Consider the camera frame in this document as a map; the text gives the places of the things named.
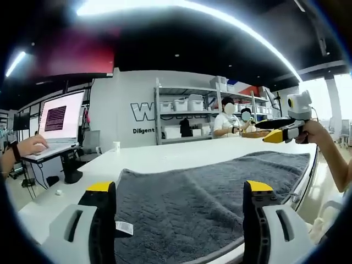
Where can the open laptop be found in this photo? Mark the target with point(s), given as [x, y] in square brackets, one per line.
[60, 118]

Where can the wooden tray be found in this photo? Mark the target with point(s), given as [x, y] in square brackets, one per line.
[255, 134]

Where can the short ceiling light strip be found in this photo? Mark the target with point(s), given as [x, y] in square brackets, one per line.
[15, 63]

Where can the long ceiling light strip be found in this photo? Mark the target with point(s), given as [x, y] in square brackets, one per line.
[220, 22]

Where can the black bag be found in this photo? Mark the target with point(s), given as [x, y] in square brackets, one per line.
[185, 128]

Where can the person's right hand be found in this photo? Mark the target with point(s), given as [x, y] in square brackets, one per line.
[313, 133]

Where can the white cloth bundle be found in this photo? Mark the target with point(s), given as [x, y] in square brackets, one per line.
[321, 224]

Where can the white paper cup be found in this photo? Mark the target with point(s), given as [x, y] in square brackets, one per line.
[116, 146]

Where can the grey office chair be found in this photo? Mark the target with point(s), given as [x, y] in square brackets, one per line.
[92, 141]

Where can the red hanging cloth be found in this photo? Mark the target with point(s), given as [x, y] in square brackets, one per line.
[87, 117]

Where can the black laptop stand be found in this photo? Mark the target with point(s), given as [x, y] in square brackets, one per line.
[71, 170]

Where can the grey metal shelving unit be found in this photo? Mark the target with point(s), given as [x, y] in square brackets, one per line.
[176, 115]

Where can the black tripod stand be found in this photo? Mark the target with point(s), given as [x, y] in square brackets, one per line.
[277, 103]

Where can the small crumpled white paper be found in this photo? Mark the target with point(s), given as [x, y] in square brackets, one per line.
[58, 192]

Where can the group of white storage boxes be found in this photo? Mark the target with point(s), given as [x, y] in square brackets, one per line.
[181, 104]

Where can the large red display screen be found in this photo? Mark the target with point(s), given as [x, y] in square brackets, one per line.
[79, 55]

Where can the grey towel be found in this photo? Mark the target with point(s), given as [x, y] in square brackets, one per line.
[198, 198]

